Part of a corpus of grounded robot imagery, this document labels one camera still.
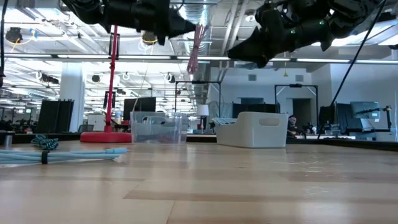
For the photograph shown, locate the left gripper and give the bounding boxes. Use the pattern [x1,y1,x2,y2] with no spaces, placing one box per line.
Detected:
[102,0,197,47]

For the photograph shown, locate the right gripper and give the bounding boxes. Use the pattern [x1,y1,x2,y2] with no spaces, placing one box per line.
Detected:
[228,0,343,68]

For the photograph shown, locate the pink cable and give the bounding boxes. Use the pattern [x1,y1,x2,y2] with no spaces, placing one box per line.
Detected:
[185,24,210,75]

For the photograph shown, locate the grey plastic bin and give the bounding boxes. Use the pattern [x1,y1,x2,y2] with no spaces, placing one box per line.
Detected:
[214,111,289,149]

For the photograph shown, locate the teal braided cable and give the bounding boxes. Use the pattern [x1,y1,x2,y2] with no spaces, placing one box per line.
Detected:
[30,134,60,152]

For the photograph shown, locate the person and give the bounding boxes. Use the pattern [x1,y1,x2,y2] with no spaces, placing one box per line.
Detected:
[287,114,307,138]

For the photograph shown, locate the white table lamp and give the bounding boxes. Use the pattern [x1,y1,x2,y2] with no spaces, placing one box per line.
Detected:
[196,104,210,131]

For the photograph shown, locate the black screen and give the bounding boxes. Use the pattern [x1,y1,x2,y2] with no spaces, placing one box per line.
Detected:
[123,96,157,121]

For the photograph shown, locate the clear plastic bin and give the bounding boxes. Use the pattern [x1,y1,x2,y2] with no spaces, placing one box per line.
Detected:
[129,111,190,146]

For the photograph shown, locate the grey computer monitor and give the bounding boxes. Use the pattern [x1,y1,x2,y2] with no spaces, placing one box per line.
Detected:
[350,101,381,119]

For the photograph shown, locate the white cabinet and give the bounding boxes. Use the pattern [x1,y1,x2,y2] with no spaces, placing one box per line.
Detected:
[86,113,106,132]

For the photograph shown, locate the white square pillar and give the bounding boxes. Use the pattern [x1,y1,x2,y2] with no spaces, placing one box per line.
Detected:
[59,62,85,133]

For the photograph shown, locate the red desk lamp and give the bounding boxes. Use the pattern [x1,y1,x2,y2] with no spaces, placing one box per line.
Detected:
[80,24,133,144]

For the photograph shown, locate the black partition panel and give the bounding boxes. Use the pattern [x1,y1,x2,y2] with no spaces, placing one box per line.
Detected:
[37,99,75,134]

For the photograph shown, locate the black ceiling camera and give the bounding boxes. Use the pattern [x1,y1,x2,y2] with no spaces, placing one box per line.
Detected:
[142,30,158,47]
[5,27,23,44]

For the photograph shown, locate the black metal gantry frame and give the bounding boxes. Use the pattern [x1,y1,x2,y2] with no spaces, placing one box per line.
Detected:
[274,83,319,136]
[175,80,222,131]

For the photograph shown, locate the silver ventilation duct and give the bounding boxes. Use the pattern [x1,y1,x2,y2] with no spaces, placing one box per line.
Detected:
[178,0,213,105]

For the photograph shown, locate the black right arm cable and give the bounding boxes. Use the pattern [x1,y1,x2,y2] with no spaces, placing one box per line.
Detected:
[317,0,388,139]

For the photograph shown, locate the black hanging cable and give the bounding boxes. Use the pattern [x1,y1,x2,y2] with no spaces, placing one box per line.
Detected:
[0,0,7,88]

